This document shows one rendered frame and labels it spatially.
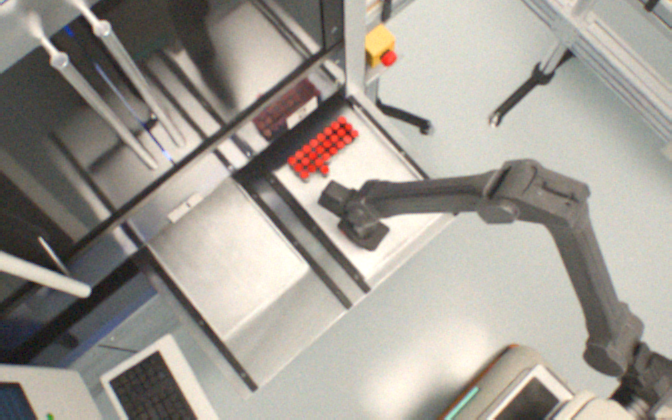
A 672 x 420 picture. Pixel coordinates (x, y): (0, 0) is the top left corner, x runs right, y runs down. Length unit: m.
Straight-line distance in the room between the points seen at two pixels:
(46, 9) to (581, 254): 0.83
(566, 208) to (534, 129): 1.72
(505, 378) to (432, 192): 1.17
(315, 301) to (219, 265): 0.24
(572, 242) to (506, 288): 1.49
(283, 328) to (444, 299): 1.02
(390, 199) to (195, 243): 0.59
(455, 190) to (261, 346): 0.69
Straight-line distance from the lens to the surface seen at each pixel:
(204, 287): 1.73
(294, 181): 1.76
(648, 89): 2.37
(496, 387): 2.33
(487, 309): 2.62
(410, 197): 1.29
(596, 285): 1.24
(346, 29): 1.49
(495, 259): 2.65
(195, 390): 1.80
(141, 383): 1.81
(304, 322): 1.69
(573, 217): 1.12
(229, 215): 1.75
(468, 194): 1.19
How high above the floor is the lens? 2.56
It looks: 75 degrees down
